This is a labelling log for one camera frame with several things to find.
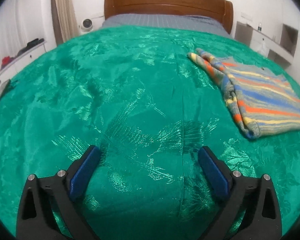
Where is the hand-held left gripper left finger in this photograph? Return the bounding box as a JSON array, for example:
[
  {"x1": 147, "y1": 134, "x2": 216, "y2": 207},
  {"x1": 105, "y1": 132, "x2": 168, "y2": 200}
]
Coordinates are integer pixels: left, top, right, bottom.
[{"x1": 16, "y1": 145, "x2": 102, "y2": 240}]

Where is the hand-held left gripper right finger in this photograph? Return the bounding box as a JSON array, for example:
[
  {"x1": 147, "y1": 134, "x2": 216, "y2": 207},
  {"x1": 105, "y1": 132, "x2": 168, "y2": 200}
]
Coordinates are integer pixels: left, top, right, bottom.
[{"x1": 197, "y1": 146, "x2": 283, "y2": 240}]

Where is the striped knit sweater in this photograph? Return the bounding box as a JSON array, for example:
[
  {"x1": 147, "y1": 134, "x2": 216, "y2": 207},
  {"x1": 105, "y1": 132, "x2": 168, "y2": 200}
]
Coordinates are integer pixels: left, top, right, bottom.
[{"x1": 187, "y1": 48, "x2": 300, "y2": 140}]

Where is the green patterned bedspread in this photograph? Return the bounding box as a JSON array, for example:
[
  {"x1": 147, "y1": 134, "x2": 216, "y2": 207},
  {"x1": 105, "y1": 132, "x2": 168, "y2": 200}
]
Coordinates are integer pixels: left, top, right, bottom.
[{"x1": 0, "y1": 25, "x2": 300, "y2": 240}]

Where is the white low dresser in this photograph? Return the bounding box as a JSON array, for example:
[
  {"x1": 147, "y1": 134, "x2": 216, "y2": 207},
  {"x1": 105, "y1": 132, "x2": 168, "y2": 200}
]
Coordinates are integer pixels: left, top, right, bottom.
[{"x1": 0, "y1": 40, "x2": 47, "y2": 88}]

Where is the white plastic bag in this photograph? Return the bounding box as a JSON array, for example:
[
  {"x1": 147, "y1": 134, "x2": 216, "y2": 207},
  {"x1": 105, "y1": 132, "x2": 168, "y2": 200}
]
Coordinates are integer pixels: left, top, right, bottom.
[{"x1": 254, "y1": 42, "x2": 268, "y2": 56}]

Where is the red cloth item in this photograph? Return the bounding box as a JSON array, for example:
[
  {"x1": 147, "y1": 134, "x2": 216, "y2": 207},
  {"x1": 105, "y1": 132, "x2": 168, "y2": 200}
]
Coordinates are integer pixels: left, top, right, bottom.
[{"x1": 1, "y1": 56, "x2": 13, "y2": 68}]

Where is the black object on dresser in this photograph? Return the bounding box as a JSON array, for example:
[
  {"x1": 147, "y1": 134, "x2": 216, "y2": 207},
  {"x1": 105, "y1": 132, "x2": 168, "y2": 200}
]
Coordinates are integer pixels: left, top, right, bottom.
[{"x1": 17, "y1": 38, "x2": 44, "y2": 55}]

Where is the white bedside desk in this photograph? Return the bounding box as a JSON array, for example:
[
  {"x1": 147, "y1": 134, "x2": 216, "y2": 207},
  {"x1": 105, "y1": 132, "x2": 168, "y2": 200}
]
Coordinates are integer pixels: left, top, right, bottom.
[{"x1": 234, "y1": 21, "x2": 299, "y2": 69}]

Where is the beige curtain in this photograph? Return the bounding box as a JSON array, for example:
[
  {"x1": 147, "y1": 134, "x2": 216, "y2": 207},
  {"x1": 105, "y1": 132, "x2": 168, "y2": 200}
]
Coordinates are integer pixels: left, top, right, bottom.
[{"x1": 51, "y1": 0, "x2": 78, "y2": 45}]

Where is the grey pillow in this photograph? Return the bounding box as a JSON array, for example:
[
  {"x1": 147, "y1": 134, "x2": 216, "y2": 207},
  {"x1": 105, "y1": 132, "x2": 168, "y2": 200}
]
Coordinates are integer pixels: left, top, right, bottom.
[{"x1": 101, "y1": 14, "x2": 234, "y2": 39}]

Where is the brown wooden headboard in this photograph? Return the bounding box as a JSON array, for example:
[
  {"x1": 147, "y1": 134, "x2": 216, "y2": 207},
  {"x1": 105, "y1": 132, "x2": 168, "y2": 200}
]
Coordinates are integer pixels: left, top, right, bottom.
[{"x1": 104, "y1": 0, "x2": 234, "y2": 34}]

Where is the white round camera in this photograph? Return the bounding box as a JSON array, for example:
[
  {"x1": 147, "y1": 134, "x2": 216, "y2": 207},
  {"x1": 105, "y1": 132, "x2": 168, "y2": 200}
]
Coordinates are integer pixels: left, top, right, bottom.
[{"x1": 80, "y1": 19, "x2": 93, "y2": 33}]

